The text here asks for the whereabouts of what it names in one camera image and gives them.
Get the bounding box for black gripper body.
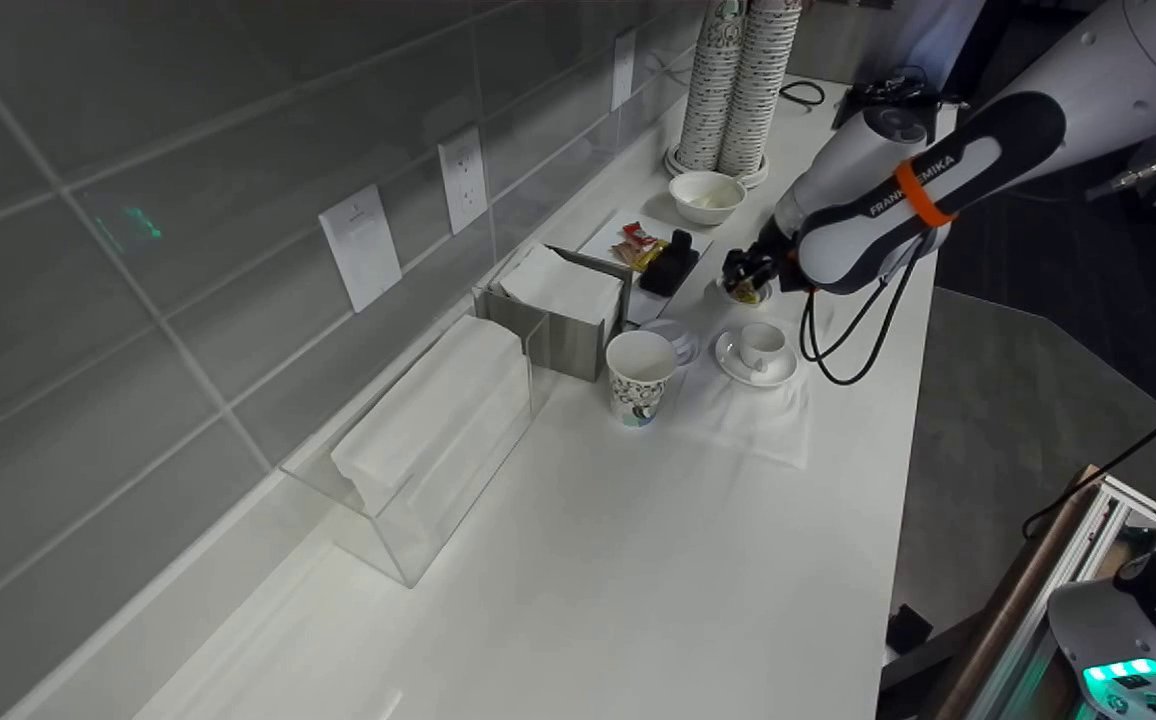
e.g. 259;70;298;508
719;219;812;295

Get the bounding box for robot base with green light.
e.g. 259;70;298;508
932;463;1156;720

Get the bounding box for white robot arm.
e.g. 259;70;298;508
719;0;1156;295

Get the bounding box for small white bowl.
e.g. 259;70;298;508
733;295;775;318

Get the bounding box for red sachets on tray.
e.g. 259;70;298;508
613;224;663;274

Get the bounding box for white cup on saucer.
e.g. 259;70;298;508
736;320;787;374

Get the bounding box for white saucer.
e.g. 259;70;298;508
713;323;794;393

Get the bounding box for black object on tray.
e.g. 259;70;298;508
640;232;698;295

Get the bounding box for white rectangular tray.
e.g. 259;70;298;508
575;209;713;323

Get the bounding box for patterned paper cup back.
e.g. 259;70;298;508
604;327;680;428

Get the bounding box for tall paper cup stack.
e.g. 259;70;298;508
719;0;798;178

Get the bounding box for grey napkin box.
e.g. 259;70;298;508
479;245;626;379

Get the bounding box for short paper cup stack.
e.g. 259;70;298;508
673;0;747;172

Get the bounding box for clear acrylic towel holder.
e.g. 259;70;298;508
284;318;546;587

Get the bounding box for black cable on counter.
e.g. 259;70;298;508
775;76;830;115

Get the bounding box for white wall outlet right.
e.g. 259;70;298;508
613;33;636;113

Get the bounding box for white wall outlet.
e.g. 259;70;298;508
440;130;487;232
318;186;404;311
613;33;636;113

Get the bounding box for white wall outlet middle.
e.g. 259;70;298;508
440;130;487;232

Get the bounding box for white wall outlet left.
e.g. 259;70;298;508
318;186;404;311

